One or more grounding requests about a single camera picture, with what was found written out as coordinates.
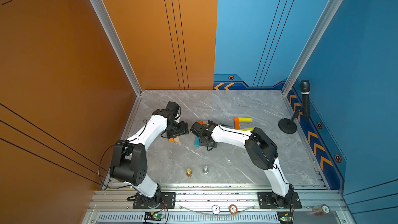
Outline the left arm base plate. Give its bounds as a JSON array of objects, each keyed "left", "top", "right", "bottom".
[{"left": 133, "top": 191, "right": 176, "bottom": 209}]

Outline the left green circuit board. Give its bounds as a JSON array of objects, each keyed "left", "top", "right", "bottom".
[{"left": 143, "top": 212, "right": 166, "bottom": 224}]

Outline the teal block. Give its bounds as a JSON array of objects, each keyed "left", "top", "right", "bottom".
[{"left": 194, "top": 137, "right": 200, "bottom": 147}]

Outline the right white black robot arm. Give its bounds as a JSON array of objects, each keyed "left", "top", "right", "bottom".
[{"left": 190, "top": 122, "right": 294, "bottom": 208}]

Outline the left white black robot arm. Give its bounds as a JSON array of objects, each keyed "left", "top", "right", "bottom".
[{"left": 109, "top": 102, "right": 189, "bottom": 208}]

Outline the right green circuit board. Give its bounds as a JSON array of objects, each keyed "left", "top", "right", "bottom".
[{"left": 277, "top": 212, "right": 294, "bottom": 224}]

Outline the white round dial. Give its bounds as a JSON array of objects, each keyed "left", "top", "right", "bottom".
[{"left": 211, "top": 204, "right": 220, "bottom": 215}]

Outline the copper round dial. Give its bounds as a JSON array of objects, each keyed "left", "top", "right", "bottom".
[{"left": 229, "top": 204, "right": 238, "bottom": 215}]

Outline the black microphone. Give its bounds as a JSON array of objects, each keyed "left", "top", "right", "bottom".
[{"left": 300, "top": 80, "right": 311, "bottom": 121}]

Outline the green circuit board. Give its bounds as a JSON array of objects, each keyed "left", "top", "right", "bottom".
[
  {"left": 143, "top": 212, "right": 166, "bottom": 224},
  {"left": 277, "top": 212, "right": 294, "bottom": 224}
]

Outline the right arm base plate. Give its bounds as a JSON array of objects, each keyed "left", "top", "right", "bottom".
[{"left": 257, "top": 192, "right": 302, "bottom": 209}]

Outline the tape roll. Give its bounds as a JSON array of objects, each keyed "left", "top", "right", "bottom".
[{"left": 312, "top": 204, "right": 331, "bottom": 216}]

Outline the brass weight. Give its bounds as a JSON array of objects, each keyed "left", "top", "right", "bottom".
[{"left": 186, "top": 168, "right": 192, "bottom": 177}]

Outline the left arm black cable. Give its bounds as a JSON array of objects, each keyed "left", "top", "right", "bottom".
[{"left": 98, "top": 118, "right": 150, "bottom": 190}]

